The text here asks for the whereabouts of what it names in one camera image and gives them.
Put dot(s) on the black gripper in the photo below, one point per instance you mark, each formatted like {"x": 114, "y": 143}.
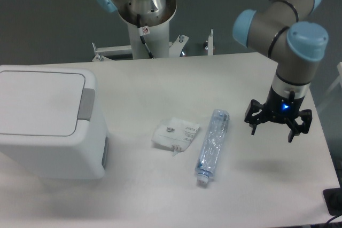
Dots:
{"x": 280, "y": 109}

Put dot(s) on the white trash can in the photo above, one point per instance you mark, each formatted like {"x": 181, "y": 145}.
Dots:
{"x": 81, "y": 155}

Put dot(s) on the white trash can lid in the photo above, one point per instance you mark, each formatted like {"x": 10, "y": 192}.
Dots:
{"x": 40, "y": 103}

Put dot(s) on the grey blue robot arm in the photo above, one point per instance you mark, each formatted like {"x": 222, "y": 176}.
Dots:
{"x": 280, "y": 33}

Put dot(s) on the crushed clear plastic bottle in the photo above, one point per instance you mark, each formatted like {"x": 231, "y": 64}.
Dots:
{"x": 210, "y": 151}

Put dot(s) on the black device at edge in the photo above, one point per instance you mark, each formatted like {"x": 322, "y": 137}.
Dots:
{"x": 332, "y": 197}

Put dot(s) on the crumpled white plastic bag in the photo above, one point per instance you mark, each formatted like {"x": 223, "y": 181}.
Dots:
{"x": 175, "y": 134}

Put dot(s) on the white frame at right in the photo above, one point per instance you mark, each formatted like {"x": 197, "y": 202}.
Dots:
{"x": 331, "y": 92}

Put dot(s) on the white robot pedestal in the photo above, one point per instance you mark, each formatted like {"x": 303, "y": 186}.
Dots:
{"x": 148, "y": 27}

